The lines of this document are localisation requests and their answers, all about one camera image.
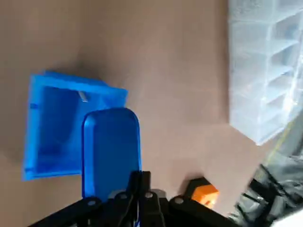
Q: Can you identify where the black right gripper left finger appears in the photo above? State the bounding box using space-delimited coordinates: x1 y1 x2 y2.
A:
29 170 143 227

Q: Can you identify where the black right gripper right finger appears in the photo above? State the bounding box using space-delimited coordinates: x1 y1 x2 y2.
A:
141 170 236 227

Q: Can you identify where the small blue parts tray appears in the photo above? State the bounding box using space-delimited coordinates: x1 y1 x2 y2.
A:
81 108 143 200

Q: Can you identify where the orange button box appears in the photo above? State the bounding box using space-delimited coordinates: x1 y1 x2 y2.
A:
184 177 221 209

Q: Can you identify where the blue storage bin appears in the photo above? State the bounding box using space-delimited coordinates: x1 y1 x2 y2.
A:
22 69 129 183

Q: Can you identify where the clear plastic organizer case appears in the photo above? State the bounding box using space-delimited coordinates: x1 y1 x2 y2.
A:
228 0 303 147

